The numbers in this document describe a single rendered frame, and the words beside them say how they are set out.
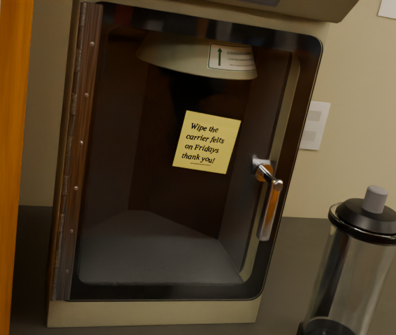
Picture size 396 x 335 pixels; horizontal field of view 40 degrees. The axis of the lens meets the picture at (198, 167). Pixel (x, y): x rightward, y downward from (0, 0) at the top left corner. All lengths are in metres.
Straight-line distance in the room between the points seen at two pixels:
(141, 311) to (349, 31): 0.77
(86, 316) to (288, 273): 0.42
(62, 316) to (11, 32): 0.41
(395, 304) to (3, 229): 0.73
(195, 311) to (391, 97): 0.76
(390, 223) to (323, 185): 0.62
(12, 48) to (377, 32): 0.92
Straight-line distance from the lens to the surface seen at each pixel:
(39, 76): 1.11
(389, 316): 1.05
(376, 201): 0.77
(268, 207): 0.72
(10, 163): 0.61
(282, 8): 0.69
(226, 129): 0.71
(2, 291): 0.68
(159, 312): 0.84
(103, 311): 0.82
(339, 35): 1.27
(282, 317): 0.94
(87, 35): 0.65
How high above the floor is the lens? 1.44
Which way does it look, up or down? 19 degrees down
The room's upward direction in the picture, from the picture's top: 11 degrees clockwise
